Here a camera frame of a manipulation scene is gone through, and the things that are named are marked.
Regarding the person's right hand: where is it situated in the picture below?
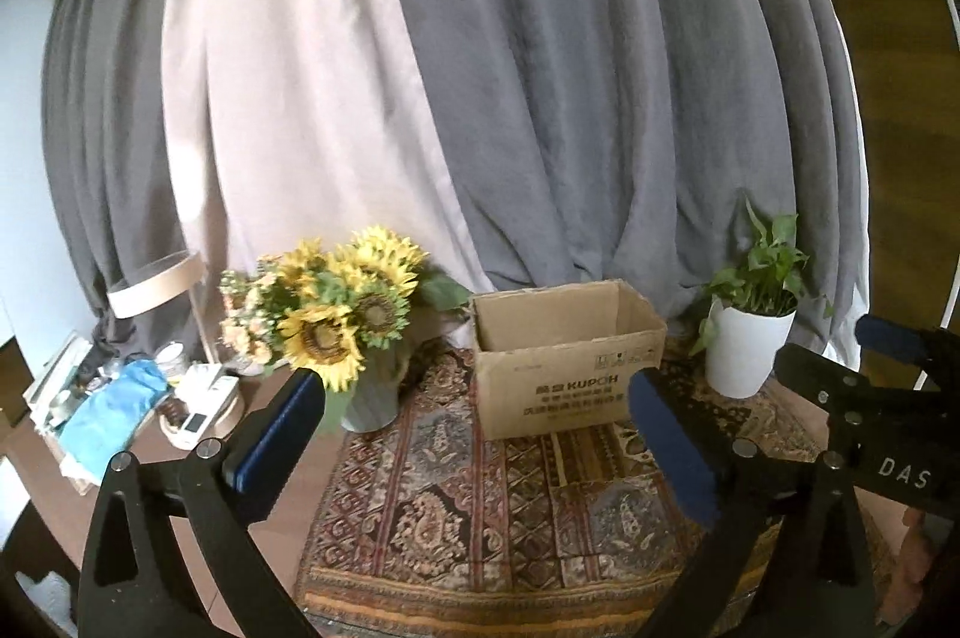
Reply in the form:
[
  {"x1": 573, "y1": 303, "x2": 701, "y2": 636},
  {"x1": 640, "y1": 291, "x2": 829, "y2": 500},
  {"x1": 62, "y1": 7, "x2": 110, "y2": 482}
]
[{"x1": 900, "y1": 512, "x2": 947, "y2": 609}]

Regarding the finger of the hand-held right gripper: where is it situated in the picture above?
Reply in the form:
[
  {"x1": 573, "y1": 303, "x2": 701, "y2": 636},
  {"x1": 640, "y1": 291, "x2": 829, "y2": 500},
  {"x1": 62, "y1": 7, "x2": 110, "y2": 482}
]
[
  {"x1": 775, "y1": 344, "x2": 925, "y2": 442},
  {"x1": 855, "y1": 314, "x2": 960, "y2": 391}
]

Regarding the yellow sunflower bouquet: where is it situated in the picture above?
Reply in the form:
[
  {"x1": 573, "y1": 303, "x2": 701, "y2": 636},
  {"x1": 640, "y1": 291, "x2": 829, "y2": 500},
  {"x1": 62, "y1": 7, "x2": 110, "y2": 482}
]
[{"x1": 217, "y1": 225, "x2": 473, "y2": 395}]

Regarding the green leafy plant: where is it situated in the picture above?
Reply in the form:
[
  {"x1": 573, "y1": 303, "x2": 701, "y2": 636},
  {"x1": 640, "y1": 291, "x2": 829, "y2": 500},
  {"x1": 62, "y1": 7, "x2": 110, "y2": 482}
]
[{"x1": 690, "y1": 195, "x2": 835, "y2": 358}]

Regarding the blue cloth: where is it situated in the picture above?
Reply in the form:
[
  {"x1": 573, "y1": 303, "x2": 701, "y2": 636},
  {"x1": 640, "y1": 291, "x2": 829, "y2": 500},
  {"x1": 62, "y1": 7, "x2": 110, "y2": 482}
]
[{"x1": 58, "y1": 359, "x2": 172, "y2": 481}]

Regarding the white remote control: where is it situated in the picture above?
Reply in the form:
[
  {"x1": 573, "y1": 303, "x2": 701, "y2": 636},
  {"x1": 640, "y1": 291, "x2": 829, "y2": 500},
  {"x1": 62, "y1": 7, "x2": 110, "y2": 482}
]
[{"x1": 157, "y1": 383, "x2": 245, "y2": 453}]

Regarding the beige curtain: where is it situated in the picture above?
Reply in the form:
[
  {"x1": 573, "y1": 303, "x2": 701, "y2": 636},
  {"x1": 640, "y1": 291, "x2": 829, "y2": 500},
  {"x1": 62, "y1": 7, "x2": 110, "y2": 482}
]
[{"x1": 161, "y1": 0, "x2": 496, "y2": 339}]

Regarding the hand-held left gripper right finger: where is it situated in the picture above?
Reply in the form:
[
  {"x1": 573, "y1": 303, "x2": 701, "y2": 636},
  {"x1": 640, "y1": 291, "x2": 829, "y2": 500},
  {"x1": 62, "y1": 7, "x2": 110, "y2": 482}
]
[{"x1": 628, "y1": 372, "x2": 878, "y2": 638}]

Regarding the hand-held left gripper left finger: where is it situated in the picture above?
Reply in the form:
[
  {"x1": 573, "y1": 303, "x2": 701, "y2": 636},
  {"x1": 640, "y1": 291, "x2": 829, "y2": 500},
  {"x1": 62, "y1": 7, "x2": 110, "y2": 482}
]
[{"x1": 71, "y1": 368, "x2": 328, "y2": 638}]

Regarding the white ribbed plant pot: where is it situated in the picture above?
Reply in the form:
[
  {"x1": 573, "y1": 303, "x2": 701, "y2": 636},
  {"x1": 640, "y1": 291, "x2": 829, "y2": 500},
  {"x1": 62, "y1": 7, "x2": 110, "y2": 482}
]
[{"x1": 705, "y1": 299, "x2": 797, "y2": 399}]

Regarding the grey curtain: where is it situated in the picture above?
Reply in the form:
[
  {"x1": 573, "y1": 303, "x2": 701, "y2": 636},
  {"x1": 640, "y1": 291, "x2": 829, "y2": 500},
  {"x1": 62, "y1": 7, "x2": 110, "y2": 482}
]
[
  {"x1": 371, "y1": 0, "x2": 871, "y2": 354},
  {"x1": 41, "y1": 0, "x2": 226, "y2": 339}
]

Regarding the grey ribbed vase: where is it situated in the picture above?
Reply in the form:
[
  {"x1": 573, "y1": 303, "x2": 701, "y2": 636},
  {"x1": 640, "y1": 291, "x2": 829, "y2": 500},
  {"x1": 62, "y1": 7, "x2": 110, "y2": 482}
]
[{"x1": 341, "y1": 357, "x2": 410, "y2": 435}]

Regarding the patterned brown table rug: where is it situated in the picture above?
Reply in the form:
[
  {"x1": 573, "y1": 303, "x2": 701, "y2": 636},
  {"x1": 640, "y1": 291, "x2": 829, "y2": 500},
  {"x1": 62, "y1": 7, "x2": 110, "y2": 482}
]
[{"x1": 292, "y1": 338, "x2": 901, "y2": 624}]

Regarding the white plastic box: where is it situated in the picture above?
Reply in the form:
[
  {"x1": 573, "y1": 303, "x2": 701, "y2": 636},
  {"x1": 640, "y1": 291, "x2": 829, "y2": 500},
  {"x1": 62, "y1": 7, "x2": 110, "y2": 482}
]
[{"x1": 180, "y1": 364, "x2": 241, "y2": 415}]

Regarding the brown cardboard box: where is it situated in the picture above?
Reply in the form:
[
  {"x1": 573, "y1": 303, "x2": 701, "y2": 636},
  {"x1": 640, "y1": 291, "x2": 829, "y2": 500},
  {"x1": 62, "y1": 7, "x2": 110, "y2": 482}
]
[{"x1": 471, "y1": 280, "x2": 668, "y2": 442}]

